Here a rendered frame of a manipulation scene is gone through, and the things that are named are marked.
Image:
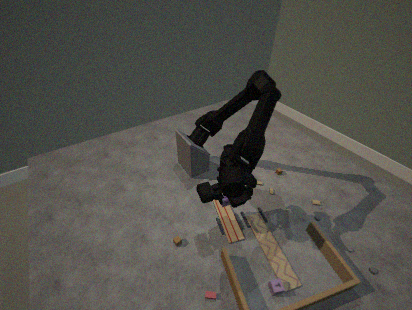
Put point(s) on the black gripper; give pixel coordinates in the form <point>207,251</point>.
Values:
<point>208,193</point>

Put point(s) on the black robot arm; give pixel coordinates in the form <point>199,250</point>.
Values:
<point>249,143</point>

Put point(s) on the purple cube with black t mark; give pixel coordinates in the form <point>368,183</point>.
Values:
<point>225,201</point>

